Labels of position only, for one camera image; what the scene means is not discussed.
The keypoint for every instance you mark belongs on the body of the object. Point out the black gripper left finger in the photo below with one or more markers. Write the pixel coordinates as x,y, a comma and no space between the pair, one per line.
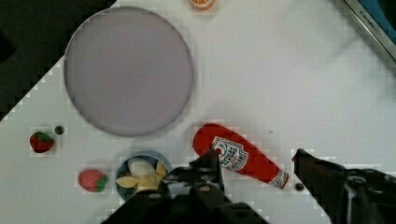
187,195

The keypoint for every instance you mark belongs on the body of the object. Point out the dark red strawberry toy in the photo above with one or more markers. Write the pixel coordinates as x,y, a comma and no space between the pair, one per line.
41,142

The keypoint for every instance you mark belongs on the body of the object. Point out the orange slice toy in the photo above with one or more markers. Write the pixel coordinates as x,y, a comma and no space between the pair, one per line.
202,4

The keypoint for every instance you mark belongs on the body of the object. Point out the round grey plate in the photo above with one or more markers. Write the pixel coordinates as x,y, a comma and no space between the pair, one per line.
128,71

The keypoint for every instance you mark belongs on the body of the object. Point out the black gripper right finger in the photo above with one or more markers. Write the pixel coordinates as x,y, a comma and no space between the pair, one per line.
348,196

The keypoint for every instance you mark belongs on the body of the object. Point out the pink strawberry toy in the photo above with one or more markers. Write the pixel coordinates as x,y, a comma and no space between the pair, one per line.
92,180

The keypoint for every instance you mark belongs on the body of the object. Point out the black toaster oven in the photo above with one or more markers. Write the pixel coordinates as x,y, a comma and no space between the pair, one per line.
378,19

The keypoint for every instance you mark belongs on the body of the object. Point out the red plush ketchup bottle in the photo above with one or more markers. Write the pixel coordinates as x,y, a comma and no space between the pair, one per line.
237,154

